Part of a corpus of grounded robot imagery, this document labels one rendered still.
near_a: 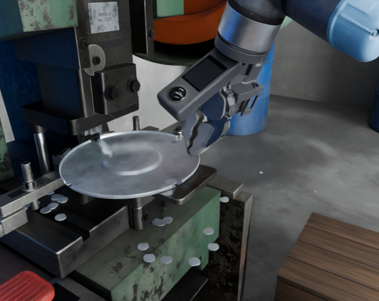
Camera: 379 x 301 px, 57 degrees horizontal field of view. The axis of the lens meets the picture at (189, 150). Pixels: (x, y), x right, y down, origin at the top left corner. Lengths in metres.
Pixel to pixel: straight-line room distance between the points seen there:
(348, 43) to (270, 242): 1.48
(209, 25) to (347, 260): 0.81
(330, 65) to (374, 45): 3.55
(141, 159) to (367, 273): 0.78
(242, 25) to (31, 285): 0.43
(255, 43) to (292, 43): 3.55
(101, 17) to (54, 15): 0.14
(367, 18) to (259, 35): 0.13
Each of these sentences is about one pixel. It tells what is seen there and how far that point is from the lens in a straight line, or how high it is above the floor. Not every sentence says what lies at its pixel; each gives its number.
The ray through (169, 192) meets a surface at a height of 0.78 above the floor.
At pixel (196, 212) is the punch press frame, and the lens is 0.82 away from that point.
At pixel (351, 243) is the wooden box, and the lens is 1.31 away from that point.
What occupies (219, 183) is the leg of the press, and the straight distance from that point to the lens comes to 0.95.
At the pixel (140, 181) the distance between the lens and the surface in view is 0.68.
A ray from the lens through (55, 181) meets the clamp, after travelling 0.78.
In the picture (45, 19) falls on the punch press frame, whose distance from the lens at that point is 0.58.
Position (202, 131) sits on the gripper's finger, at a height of 0.91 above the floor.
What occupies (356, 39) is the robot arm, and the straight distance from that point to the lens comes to 0.39.
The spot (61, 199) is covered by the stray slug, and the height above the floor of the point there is 0.71.
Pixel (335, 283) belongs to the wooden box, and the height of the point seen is 0.35.
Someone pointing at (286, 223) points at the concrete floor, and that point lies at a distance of 1.94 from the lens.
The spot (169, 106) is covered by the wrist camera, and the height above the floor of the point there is 0.98.
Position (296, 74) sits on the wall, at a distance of 4.04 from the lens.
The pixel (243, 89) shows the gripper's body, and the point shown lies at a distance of 0.52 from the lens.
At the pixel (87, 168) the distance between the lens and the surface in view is 0.74.
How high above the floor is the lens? 1.12
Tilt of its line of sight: 25 degrees down
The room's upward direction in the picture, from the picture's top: straight up
